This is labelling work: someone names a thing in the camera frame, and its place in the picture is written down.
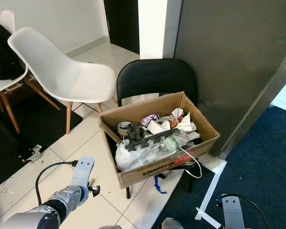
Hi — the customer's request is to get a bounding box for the brown cardboard rubbish box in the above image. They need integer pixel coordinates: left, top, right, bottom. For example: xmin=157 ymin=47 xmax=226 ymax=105
xmin=99 ymin=91 xmax=221 ymax=189

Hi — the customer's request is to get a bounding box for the white plastic shell chair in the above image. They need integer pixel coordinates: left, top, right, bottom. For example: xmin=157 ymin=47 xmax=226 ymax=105
xmin=0 ymin=10 xmax=62 ymax=135
xmin=8 ymin=27 xmax=116 ymax=135

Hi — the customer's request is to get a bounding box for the black floor mat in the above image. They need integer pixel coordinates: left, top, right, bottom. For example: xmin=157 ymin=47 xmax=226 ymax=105
xmin=0 ymin=92 xmax=83 ymax=192

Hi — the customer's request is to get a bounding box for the black bag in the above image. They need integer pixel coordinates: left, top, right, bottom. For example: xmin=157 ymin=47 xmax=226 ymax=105
xmin=0 ymin=23 xmax=28 ymax=82

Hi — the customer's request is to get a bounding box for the brown tape roll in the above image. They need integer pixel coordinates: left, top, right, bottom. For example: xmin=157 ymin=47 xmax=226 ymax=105
xmin=117 ymin=122 xmax=132 ymax=136

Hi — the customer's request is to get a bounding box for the white plastic bag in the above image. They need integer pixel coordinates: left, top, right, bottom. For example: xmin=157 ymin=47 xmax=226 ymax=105
xmin=115 ymin=142 xmax=151 ymax=173

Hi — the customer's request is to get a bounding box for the black foam strip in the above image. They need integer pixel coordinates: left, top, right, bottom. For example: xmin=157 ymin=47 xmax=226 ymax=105
xmin=124 ymin=122 xmax=185 ymax=152

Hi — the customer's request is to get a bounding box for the purple foil wrapper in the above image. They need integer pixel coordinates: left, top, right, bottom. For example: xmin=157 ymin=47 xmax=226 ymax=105
xmin=140 ymin=113 xmax=161 ymax=126

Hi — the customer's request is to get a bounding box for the black door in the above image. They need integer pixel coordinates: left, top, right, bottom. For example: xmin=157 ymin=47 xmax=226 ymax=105
xmin=103 ymin=0 xmax=142 ymax=55

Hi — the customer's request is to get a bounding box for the black padded chair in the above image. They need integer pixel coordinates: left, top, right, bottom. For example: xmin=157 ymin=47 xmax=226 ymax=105
xmin=116 ymin=59 xmax=199 ymax=199

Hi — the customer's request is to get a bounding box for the blue ribbon scrap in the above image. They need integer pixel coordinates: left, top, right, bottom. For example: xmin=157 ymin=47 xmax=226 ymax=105
xmin=153 ymin=175 xmax=168 ymax=194

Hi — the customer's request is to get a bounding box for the clear plastic bottle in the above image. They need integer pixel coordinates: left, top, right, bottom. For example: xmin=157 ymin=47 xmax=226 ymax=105
xmin=142 ymin=130 xmax=192 ymax=163

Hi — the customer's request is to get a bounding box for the white and brown paper wrapper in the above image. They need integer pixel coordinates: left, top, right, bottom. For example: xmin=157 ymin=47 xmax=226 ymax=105
xmin=170 ymin=108 xmax=197 ymax=133

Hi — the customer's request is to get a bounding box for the white floor tape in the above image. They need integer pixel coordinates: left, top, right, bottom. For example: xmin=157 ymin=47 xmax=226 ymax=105
xmin=195 ymin=160 xmax=227 ymax=229

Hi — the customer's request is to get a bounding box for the dark grey partition panel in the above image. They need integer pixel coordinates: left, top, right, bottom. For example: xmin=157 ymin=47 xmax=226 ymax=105
xmin=174 ymin=0 xmax=286 ymax=159

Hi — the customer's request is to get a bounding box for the dark blue carpet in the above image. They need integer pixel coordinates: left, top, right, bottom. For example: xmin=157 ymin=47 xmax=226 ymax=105
xmin=152 ymin=105 xmax=286 ymax=229

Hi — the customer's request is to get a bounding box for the small metal bracket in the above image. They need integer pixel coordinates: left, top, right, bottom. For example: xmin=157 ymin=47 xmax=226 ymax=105
xmin=19 ymin=144 xmax=44 ymax=163

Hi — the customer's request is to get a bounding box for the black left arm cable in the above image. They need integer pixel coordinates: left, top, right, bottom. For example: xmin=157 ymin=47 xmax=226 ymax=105
xmin=35 ymin=161 xmax=78 ymax=206

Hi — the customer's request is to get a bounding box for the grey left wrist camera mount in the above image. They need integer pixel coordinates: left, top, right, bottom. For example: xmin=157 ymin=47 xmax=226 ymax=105
xmin=70 ymin=156 xmax=101 ymax=198

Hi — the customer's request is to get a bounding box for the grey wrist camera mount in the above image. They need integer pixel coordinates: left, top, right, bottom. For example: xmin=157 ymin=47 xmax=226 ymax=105
xmin=70 ymin=156 xmax=101 ymax=198
xmin=221 ymin=194 xmax=245 ymax=229

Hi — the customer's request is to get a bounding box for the white cable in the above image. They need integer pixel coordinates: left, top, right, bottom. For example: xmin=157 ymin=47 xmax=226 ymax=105
xmin=178 ymin=146 xmax=203 ymax=179

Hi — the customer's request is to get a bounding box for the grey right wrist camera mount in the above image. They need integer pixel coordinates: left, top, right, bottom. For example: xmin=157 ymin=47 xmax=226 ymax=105
xmin=221 ymin=194 xmax=245 ymax=229

